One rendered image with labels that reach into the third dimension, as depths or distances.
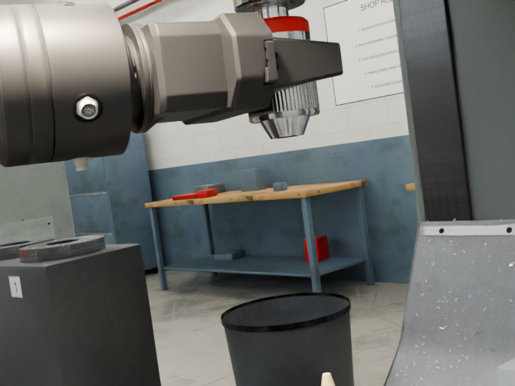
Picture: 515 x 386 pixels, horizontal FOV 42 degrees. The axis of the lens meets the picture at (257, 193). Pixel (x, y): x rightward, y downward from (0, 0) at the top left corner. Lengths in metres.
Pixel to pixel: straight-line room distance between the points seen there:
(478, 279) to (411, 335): 0.10
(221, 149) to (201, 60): 6.66
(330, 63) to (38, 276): 0.39
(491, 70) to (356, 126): 5.02
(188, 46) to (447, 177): 0.48
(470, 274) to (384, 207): 4.91
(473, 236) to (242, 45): 0.48
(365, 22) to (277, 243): 2.28
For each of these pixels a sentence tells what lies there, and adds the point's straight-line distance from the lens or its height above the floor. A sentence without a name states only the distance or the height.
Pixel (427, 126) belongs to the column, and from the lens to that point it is 0.82.
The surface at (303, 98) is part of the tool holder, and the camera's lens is 0.43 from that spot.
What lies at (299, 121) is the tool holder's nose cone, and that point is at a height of 1.20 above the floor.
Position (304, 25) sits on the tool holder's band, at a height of 1.26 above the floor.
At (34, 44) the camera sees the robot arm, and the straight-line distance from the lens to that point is 0.37.
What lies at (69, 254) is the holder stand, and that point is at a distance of 0.72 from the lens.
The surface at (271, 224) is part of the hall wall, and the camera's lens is 6.62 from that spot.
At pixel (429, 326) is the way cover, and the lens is 0.80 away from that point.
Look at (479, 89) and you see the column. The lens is 0.79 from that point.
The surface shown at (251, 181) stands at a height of 0.97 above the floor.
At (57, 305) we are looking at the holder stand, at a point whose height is 1.07.
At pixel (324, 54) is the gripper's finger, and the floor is 1.24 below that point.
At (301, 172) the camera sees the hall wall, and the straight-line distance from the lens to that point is 6.24.
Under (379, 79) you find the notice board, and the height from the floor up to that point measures 1.67.
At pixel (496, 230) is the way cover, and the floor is 1.07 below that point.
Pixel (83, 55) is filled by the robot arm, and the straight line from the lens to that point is 0.37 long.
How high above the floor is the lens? 1.18
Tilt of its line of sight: 3 degrees down
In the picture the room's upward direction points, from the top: 8 degrees counter-clockwise
